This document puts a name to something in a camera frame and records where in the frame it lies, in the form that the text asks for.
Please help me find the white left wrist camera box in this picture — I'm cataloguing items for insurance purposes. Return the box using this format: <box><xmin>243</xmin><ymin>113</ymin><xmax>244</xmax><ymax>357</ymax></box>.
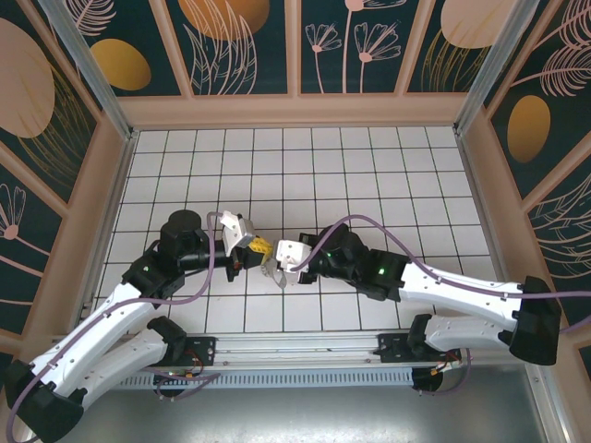
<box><xmin>219</xmin><ymin>210</ymin><xmax>258</xmax><ymax>253</ymax></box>

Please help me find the grey slotted cable duct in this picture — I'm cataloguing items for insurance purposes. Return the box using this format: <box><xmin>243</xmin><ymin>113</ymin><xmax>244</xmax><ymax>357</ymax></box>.
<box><xmin>119</xmin><ymin>366</ymin><xmax>415</xmax><ymax>389</ymax></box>

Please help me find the black semicircular bracket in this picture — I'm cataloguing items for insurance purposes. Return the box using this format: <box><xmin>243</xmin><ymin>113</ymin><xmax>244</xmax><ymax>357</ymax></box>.
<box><xmin>153</xmin><ymin>376</ymin><xmax>186</xmax><ymax>399</ymax></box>
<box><xmin>412</xmin><ymin>368</ymin><xmax>445</xmax><ymax>394</ymax></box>

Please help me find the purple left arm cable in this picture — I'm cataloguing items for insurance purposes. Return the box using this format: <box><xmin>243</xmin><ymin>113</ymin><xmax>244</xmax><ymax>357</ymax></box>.
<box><xmin>6</xmin><ymin>210</ymin><xmax>227</xmax><ymax>439</ymax></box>

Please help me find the grey metal sheet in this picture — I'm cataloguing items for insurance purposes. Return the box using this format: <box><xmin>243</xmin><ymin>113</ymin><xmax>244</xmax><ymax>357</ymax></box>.
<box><xmin>59</xmin><ymin>385</ymin><xmax>553</xmax><ymax>443</ymax></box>

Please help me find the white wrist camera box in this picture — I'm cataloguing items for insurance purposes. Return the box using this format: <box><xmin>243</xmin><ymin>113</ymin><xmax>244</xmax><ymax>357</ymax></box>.
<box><xmin>273</xmin><ymin>237</ymin><xmax>320</xmax><ymax>286</ymax></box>
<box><xmin>219</xmin><ymin>210</ymin><xmax>258</xmax><ymax>253</ymax></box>

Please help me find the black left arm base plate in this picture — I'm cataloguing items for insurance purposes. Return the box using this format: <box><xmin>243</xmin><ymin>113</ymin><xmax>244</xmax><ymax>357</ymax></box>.
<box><xmin>132</xmin><ymin>336</ymin><xmax>218</xmax><ymax>368</ymax></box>

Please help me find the white connector with wires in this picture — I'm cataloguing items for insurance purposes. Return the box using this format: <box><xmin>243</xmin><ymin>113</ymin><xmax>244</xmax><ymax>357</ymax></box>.
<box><xmin>431</xmin><ymin>353</ymin><xmax>463</xmax><ymax>376</ymax></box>

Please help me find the aluminium mounting rail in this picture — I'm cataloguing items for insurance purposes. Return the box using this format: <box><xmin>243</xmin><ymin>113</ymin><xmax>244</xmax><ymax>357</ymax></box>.
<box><xmin>45</xmin><ymin>327</ymin><xmax>549</xmax><ymax>370</ymax></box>

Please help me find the aluminium frame bar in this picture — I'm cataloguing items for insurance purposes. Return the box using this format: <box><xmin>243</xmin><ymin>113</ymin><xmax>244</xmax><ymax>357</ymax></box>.
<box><xmin>525</xmin><ymin>362</ymin><xmax>572</xmax><ymax>443</ymax></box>

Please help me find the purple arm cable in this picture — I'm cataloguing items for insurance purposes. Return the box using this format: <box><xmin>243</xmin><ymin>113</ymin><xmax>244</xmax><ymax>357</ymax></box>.
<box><xmin>289</xmin><ymin>215</ymin><xmax>591</xmax><ymax>398</ymax></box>
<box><xmin>6</xmin><ymin>210</ymin><xmax>227</xmax><ymax>439</ymax></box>

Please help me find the small circuit board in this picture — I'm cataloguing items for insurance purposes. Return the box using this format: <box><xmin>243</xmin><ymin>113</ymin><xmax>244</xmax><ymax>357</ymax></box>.
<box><xmin>154</xmin><ymin>368</ymin><xmax>198</xmax><ymax>384</ymax></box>

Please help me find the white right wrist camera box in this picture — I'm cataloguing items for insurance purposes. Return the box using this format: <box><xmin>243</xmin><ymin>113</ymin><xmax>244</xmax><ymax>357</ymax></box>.
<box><xmin>273</xmin><ymin>237</ymin><xmax>320</xmax><ymax>286</ymax></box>

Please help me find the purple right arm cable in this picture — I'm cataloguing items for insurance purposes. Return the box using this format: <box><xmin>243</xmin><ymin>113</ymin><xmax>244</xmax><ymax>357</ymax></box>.
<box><xmin>289</xmin><ymin>215</ymin><xmax>591</xmax><ymax>398</ymax></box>

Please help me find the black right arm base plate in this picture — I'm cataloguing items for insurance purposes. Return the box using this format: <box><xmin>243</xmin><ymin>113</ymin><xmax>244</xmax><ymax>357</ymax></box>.
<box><xmin>377</xmin><ymin>332</ymin><xmax>463</xmax><ymax>365</ymax></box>

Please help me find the aluminium corner post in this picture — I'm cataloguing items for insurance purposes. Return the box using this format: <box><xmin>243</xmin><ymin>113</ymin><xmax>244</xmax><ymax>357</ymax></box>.
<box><xmin>36</xmin><ymin>0</ymin><xmax>139</xmax><ymax>142</ymax></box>
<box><xmin>452</xmin><ymin>0</ymin><xmax>541</xmax><ymax>135</ymax></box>

